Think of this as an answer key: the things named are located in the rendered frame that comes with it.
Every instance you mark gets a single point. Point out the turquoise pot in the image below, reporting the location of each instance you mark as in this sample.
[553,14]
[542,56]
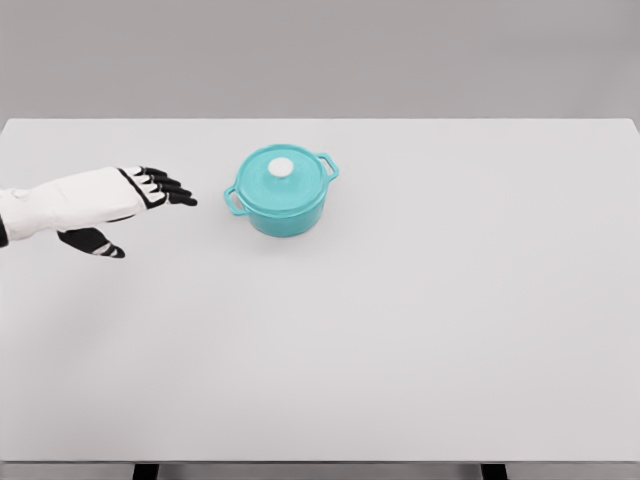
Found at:
[285,220]

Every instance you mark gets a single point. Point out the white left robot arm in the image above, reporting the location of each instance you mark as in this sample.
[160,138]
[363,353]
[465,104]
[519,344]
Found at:
[15,215]

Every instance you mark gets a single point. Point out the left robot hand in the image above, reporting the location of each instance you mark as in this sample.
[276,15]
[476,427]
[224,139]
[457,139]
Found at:
[95,198]

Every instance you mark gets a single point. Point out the turquoise lid with white knob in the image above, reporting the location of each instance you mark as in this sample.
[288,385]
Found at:
[280,182]

